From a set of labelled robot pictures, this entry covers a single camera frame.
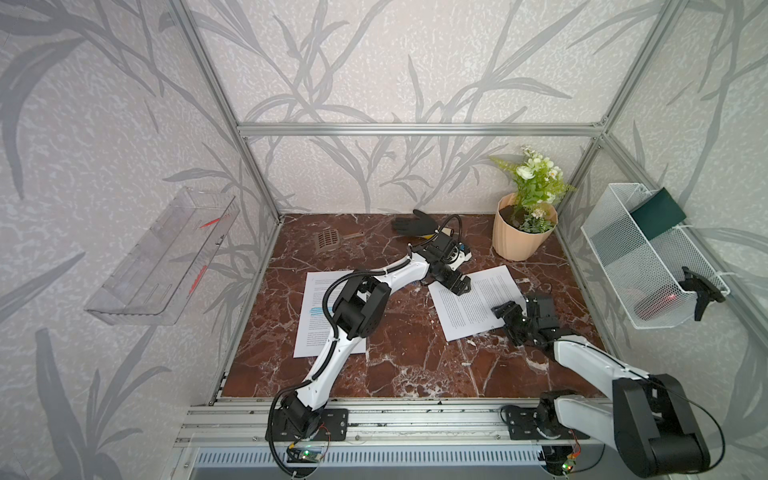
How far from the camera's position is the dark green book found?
694 millimetres

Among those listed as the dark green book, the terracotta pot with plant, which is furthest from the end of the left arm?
the dark green book

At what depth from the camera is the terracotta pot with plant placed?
0.91 meters

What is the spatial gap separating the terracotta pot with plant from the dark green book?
0.22 m
